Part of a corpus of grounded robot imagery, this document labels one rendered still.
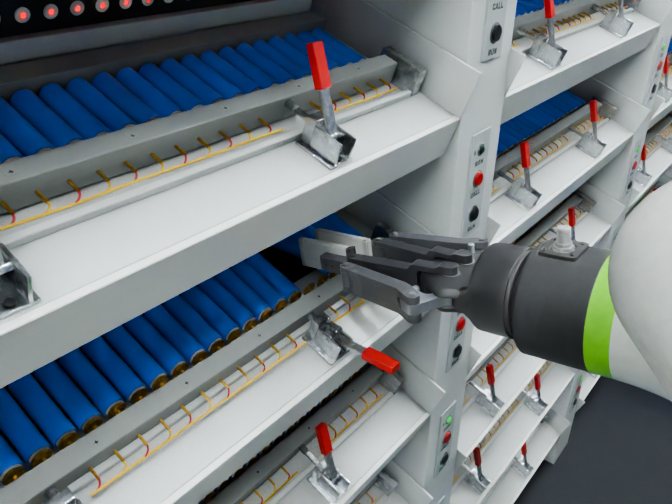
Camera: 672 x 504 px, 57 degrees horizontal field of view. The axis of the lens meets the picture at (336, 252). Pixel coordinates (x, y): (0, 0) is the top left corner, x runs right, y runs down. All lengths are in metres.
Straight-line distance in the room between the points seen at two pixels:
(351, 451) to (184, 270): 0.42
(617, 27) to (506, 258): 0.67
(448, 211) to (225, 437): 0.33
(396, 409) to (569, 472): 1.03
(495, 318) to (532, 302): 0.04
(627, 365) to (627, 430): 1.52
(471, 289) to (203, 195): 0.22
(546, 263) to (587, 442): 1.45
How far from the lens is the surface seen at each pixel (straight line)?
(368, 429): 0.80
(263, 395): 0.56
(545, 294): 0.47
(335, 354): 0.59
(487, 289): 0.49
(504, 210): 0.90
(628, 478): 1.85
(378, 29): 0.68
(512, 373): 1.23
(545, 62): 0.86
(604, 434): 1.94
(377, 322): 0.65
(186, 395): 0.53
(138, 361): 0.55
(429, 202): 0.69
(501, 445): 1.37
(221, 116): 0.48
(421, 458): 0.91
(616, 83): 1.33
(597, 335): 0.46
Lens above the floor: 1.29
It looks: 29 degrees down
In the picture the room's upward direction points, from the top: straight up
